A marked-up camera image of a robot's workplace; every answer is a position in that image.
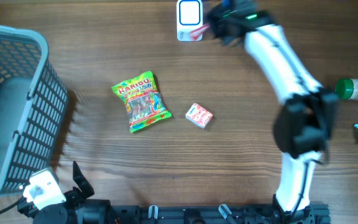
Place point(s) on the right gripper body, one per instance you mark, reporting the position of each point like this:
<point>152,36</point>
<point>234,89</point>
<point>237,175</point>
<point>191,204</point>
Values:
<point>217,18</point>

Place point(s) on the white barcode scanner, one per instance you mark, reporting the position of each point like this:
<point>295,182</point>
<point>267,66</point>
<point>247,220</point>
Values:
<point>189,18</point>

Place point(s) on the small red tissue pack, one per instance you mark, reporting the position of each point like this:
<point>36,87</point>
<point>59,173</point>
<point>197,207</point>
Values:
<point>199,115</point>

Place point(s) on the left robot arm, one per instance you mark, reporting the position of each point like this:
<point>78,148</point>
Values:
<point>89,212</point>

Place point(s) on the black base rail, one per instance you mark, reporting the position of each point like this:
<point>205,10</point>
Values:
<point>247,214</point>

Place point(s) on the Haribo gummy candy bag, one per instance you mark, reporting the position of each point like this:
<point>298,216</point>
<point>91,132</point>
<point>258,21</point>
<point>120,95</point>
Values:
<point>142,100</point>

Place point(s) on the red Nescafe coffee stick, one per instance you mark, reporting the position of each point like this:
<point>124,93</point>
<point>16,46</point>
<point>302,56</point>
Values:
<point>197,34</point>

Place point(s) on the green lid jar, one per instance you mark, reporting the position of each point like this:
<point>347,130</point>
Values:
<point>347,88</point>

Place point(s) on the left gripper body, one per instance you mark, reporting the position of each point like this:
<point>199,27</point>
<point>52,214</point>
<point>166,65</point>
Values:
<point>74,197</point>

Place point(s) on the grey plastic shopping basket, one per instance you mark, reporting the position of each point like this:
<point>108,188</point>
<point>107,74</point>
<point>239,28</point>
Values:
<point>33,102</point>

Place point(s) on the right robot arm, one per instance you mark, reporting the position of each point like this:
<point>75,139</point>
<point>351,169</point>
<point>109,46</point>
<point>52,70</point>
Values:
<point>303,128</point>

